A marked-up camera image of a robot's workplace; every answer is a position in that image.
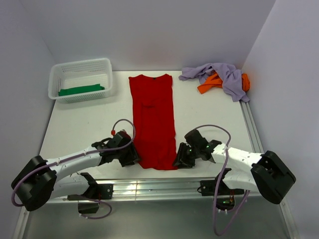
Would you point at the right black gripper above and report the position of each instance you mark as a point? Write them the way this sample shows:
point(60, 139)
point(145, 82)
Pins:
point(186, 163)

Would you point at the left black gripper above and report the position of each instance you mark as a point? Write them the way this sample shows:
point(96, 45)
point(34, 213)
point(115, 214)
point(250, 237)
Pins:
point(132, 156)

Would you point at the red t-shirt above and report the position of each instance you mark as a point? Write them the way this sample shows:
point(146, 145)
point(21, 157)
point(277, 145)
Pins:
point(153, 118)

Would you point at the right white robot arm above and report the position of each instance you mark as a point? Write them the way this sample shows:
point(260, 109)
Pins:
point(264, 173)

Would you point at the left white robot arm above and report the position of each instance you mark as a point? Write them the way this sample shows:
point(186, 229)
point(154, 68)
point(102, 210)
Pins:
point(41, 180)

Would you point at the orange t-shirt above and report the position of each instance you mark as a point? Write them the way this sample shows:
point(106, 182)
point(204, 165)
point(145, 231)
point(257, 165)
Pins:
point(214, 81)

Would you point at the rolled green t-shirt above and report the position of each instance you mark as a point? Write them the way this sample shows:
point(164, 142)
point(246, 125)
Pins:
point(80, 90)

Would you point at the white plastic basket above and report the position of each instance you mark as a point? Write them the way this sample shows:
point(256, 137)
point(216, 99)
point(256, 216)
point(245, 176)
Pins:
point(81, 73)

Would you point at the lavender t-shirt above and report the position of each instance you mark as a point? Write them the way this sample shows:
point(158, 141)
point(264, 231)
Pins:
point(229, 74)

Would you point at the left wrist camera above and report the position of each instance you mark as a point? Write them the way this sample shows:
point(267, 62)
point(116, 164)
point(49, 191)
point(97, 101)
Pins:
point(119, 141)

